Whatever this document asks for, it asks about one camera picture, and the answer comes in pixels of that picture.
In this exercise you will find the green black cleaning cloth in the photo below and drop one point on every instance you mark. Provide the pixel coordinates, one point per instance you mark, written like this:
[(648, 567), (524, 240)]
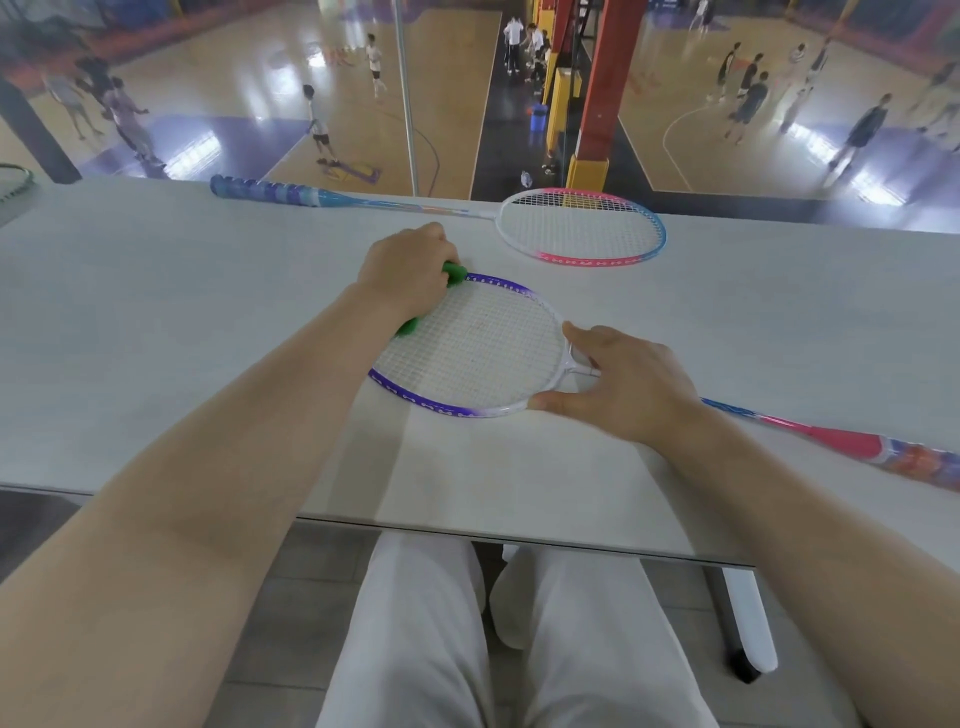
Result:
[(454, 274)]

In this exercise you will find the pink blue badminton racket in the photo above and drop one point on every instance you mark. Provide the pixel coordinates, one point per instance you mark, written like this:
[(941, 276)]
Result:
[(262, 189)]

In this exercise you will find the group of distant people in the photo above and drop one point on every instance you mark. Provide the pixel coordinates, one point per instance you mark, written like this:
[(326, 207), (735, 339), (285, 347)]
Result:
[(319, 127)]

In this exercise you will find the blue bin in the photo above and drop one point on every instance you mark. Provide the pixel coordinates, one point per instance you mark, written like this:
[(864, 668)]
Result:
[(538, 118)]

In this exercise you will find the purple pink badminton racket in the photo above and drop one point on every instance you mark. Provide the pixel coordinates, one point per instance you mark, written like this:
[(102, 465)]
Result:
[(847, 441)]

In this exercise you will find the metal window mullion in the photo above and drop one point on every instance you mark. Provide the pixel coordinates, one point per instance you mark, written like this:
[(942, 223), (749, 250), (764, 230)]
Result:
[(406, 97)]

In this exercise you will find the person's left hand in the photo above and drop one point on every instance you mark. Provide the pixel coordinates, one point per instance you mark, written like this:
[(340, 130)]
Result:
[(405, 274)]

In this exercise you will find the green badminton racket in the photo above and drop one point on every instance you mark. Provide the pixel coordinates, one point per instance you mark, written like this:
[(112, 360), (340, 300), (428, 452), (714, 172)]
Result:
[(13, 184)]

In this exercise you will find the red pillar with yellow base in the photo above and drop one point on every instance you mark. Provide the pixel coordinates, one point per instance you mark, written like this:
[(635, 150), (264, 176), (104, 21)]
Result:
[(607, 82)]

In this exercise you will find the yellow padded post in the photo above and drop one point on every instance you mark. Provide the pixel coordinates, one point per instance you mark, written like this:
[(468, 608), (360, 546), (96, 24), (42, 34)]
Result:
[(562, 105)]

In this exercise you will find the person's right forearm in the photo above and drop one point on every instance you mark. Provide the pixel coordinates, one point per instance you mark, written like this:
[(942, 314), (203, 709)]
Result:
[(817, 577)]

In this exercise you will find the person's white trousers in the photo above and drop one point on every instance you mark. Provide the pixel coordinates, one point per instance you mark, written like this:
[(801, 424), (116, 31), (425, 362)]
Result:
[(412, 637)]

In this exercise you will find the person's right hand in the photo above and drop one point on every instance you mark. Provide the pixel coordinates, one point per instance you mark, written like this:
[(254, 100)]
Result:
[(637, 390)]

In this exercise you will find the dark hoop post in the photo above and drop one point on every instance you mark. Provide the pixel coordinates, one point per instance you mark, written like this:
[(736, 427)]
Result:
[(37, 135)]

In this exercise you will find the white table leg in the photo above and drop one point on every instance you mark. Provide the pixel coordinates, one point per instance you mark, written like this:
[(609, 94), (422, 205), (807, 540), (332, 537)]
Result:
[(746, 622)]

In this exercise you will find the person's left forearm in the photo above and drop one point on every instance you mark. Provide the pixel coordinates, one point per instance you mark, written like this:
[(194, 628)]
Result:
[(180, 510)]

